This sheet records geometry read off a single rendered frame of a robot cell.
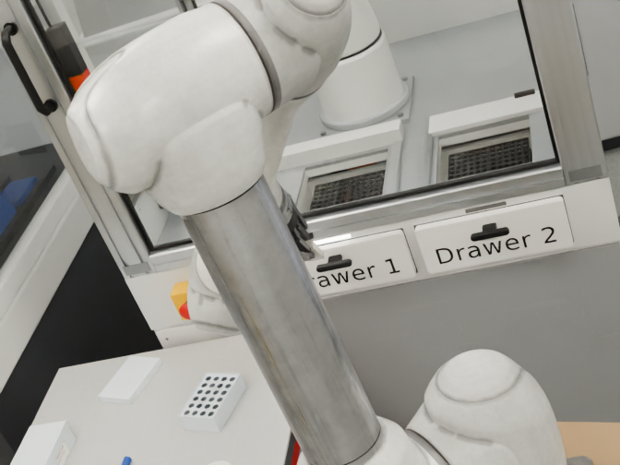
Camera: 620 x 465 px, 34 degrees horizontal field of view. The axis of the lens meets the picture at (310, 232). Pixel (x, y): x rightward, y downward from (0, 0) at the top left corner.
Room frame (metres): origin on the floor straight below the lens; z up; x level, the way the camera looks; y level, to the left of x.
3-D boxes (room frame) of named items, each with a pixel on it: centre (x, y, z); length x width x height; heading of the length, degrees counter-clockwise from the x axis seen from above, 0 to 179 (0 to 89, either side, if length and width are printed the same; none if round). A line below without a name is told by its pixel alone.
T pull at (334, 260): (1.73, -0.02, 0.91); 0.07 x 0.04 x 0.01; 71
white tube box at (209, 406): (1.62, 0.30, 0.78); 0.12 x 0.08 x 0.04; 145
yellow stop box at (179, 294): (1.85, 0.28, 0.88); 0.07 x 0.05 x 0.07; 71
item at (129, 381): (1.81, 0.48, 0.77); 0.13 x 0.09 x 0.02; 142
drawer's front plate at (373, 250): (1.75, -0.03, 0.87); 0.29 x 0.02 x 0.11; 71
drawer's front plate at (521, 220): (1.65, -0.33, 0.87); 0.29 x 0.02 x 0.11; 71
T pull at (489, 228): (1.62, -0.32, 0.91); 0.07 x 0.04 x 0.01; 71
